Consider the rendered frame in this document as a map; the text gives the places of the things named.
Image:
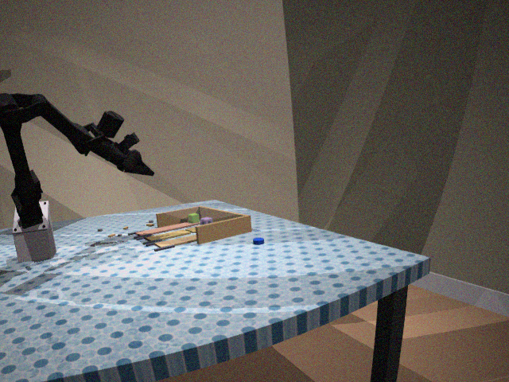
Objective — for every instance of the pink flat strip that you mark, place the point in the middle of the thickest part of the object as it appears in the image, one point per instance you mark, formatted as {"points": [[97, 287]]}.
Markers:
{"points": [[163, 229]]}

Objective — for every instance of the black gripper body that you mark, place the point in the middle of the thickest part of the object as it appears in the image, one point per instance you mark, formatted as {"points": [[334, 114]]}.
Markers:
{"points": [[123, 161]]}

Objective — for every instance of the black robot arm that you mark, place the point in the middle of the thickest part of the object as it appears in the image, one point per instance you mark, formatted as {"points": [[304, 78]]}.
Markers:
{"points": [[27, 192]]}

